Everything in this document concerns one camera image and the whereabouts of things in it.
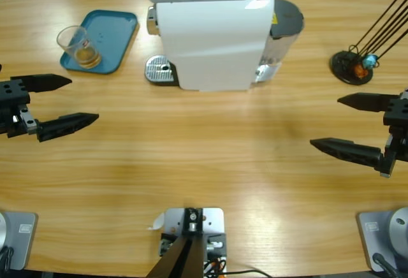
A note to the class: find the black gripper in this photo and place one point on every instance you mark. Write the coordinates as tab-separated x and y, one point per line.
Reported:
12	109
396	121

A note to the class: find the clear drinking glass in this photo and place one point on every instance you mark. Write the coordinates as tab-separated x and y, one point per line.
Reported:
81	50

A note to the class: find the white capsule coffee machine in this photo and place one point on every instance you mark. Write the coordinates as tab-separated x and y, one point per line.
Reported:
210	42

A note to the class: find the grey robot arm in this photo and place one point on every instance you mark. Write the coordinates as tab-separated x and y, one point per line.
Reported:
398	227
19	236

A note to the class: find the orange coffee capsule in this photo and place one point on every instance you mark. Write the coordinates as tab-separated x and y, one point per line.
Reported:
361	71

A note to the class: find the blue coffee capsule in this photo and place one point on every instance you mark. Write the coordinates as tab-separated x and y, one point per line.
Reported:
370	60

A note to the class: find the black capsule holder with rods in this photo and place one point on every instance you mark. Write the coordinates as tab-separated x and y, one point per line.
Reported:
342	67

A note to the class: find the teal plastic tray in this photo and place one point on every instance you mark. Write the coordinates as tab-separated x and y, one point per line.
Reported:
108	35

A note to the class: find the white paper tag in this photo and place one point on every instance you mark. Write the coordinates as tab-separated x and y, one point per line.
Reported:
157	222

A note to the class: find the white block with dark post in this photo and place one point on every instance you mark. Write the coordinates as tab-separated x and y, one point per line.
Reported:
191	227

